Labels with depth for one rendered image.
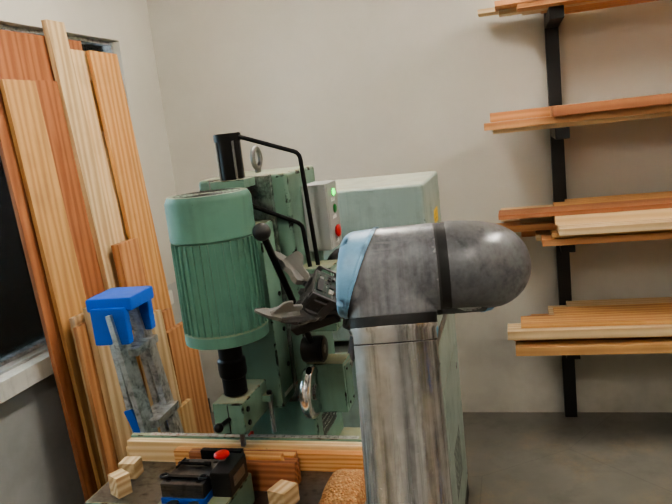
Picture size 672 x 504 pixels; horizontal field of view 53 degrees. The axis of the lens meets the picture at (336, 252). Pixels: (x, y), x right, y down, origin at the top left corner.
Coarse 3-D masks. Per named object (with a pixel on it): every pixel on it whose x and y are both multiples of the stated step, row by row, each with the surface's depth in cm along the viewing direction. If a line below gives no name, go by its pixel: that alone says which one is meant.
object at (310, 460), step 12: (180, 456) 151; (300, 456) 144; (312, 456) 143; (324, 456) 142; (336, 456) 141; (348, 456) 141; (360, 456) 140; (300, 468) 144; (312, 468) 143; (324, 468) 143; (336, 468) 142; (348, 468) 141; (360, 468) 140
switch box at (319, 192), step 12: (312, 192) 160; (324, 192) 160; (336, 192) 168; (312, 204) 161; (324, 204) 160; (336, 204) 167; (312, 216) 162; (324, 216) 161; (324, 228) 161; (324, 240) 162
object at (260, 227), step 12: (264, 228) 126; (264, 240) 127; (276, 264) 133; (288, 288) 138; (312, 336) 153; (324, 336) 155; (300, 348) 152; (312, 348) 151; (324, 348) 153; (312, 360) 152; (324, 360) 153
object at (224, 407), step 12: (252, 384) 150; (264, 384) 152; (240, 396) 144; (252, 396) 145; (216, 408) 142; (228, 408) 141; (240, 408) 140; (252, 408) 145; (264, 408) 151; (216, 420) 142; (240, 420) 141; (252, 420) 144; (228, 432) 142; (240, 432) 141
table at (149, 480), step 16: (144, 464) 155; (160, 464) 154; (144, 480) 148; (160, 480) 147; (304, 480) 140; (320, 480) 139; (96, 496) 143; (112, 496) 142; (128, 496) 142; (144, 496) 141; (160, 496) 140; (256, 496) 136; (304, 496) 134; (320, 496) 133
